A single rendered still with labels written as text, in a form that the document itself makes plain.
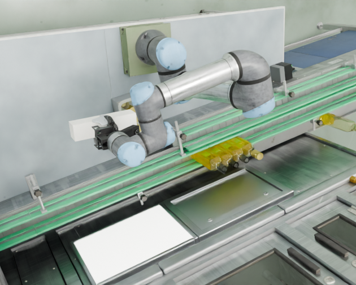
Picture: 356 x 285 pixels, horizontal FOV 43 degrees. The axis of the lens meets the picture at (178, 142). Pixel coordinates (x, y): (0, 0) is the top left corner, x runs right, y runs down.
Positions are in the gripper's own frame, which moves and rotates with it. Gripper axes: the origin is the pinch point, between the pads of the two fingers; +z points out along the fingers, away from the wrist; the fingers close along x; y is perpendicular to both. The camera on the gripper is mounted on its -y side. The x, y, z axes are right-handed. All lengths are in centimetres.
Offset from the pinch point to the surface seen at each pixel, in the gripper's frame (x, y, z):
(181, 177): 45, -45, 29
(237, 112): 12, -69, 15
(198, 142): 22, -47, 15
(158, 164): 27.4, -26.4, 14.5
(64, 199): 33.7, 15.8, 17.1
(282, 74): 1, -104, 25
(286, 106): 15, -100, 17
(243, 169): 38, -67, 8
